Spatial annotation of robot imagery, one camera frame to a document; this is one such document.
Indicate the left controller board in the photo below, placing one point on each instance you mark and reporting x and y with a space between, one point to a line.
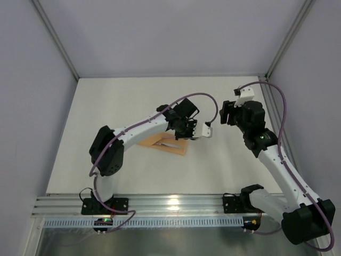
102 225

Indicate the left aluminium frame post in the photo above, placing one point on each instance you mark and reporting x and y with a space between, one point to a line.
54 37

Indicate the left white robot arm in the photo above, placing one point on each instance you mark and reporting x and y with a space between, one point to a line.
109 145

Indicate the aluminium mounting rail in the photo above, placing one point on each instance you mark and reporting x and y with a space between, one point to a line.
147 205

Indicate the right controller board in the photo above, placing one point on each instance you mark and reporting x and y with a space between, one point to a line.
251 225

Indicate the aluminium frame post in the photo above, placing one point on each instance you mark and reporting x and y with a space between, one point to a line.
54 37
294 28

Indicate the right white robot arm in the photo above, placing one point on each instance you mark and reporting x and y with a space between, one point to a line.
303 215

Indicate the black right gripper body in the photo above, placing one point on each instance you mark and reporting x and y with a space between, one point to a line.
229 113

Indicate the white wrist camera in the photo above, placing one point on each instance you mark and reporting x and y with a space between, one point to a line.
244 95
203 130

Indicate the peach cloth napkin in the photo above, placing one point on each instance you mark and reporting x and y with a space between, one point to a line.
151 142

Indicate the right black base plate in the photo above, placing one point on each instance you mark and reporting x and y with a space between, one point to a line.
233 204

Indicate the right aluminium side rail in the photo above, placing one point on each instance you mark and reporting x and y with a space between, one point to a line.
274 104

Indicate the right aluminium frame post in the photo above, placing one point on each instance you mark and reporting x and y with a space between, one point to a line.
294 28

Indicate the controller board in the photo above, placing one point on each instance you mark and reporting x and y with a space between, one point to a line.
102 225
251 225

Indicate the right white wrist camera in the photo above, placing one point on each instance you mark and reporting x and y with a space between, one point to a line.
244 95

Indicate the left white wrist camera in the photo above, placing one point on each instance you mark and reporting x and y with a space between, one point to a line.
203 130

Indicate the slotted grey cable duct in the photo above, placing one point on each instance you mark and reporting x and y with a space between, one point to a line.
149 222

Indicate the pink-handled table knife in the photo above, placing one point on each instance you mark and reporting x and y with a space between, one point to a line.
171 145

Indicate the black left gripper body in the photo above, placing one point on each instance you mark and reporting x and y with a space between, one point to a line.
190 129

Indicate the pink-handled fork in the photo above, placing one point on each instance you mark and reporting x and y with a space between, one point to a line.
171 136

